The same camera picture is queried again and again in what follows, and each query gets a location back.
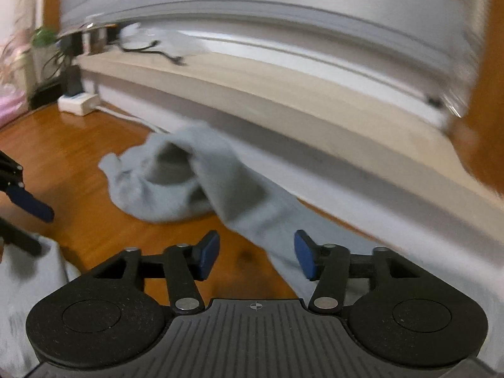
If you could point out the black power adapter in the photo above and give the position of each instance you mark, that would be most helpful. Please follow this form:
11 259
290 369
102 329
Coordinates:
73 80

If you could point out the small metal object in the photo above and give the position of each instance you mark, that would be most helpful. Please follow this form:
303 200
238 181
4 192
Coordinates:
94 39

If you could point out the pink cloth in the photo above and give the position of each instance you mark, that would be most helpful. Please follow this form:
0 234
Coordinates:
10 106

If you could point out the grey printed t-shirt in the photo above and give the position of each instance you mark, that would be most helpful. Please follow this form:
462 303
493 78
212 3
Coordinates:
236 189

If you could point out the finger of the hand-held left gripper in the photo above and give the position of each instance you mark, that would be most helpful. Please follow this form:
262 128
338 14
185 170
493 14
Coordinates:
21 239
33 204

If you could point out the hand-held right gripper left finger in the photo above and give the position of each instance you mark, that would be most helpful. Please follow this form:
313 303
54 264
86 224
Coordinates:
208 254

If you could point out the pale wooden window sill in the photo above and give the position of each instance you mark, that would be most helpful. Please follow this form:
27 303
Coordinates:
275 86

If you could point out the white power strip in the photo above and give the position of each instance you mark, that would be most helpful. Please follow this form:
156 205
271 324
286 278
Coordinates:
76 102

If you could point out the green plant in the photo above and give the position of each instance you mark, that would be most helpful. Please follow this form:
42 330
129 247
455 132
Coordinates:
44 36

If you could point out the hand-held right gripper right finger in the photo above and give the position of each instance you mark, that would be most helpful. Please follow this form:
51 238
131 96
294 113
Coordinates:
305 254

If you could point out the white window blind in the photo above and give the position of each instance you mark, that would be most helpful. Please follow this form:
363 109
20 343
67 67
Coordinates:
275 0

